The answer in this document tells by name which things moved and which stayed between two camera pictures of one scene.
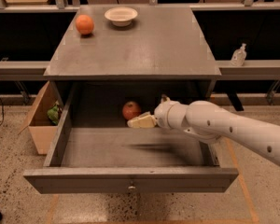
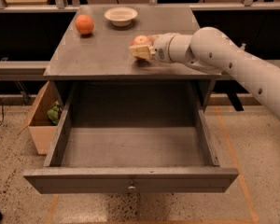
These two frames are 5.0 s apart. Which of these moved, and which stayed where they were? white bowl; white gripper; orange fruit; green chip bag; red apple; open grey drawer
Moved: white gripper; red apple
Stayed: open grey drawer; white bowl; orange fruit; green chip bag
